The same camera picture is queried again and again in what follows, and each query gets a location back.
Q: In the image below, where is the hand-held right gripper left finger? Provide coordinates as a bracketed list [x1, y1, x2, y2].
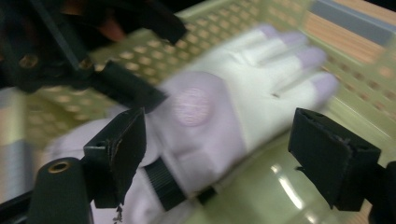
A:
[82, 106, 148, 209]

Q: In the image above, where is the grey panel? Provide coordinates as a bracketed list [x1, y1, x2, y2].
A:
[309, 0, 396, 45]

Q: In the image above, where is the green plastic basket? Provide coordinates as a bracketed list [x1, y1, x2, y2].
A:
[24, 0, 396, 224]

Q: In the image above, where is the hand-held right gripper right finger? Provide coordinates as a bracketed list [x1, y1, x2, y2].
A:
[287, 106, 382, 213]

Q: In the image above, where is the lavender and white glove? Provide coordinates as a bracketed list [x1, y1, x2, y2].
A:
[43, 24, 340, 224]

